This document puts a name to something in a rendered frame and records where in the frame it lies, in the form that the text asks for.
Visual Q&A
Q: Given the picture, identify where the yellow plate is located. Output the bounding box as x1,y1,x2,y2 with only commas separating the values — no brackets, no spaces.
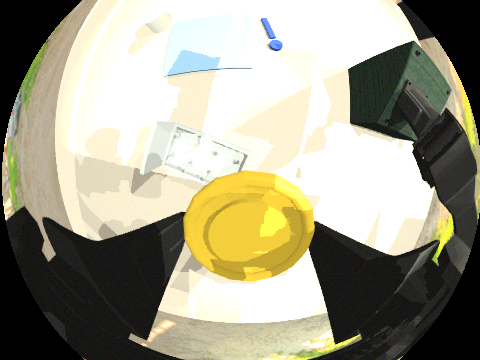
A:
183,169,315,281

